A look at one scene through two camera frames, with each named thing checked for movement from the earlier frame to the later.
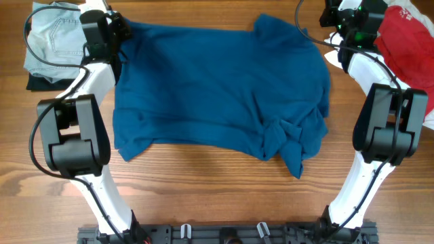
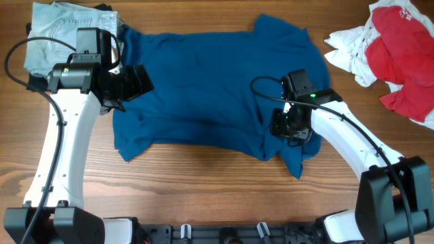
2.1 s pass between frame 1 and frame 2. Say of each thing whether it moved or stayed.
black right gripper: moved
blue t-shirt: stayed
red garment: stayed
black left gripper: moved
